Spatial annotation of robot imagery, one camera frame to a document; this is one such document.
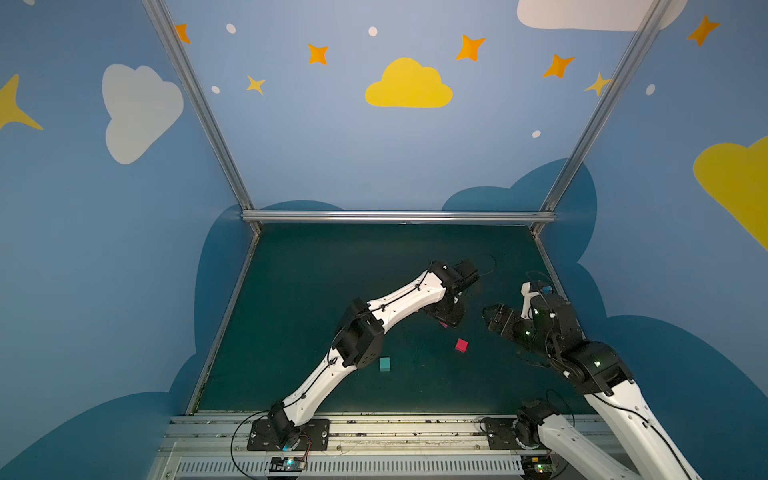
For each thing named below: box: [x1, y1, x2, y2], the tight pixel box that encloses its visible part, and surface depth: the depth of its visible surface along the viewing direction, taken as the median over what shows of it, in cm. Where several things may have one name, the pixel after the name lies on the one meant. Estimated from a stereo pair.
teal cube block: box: [379, 357, 390, 372], surface depth 86 cm
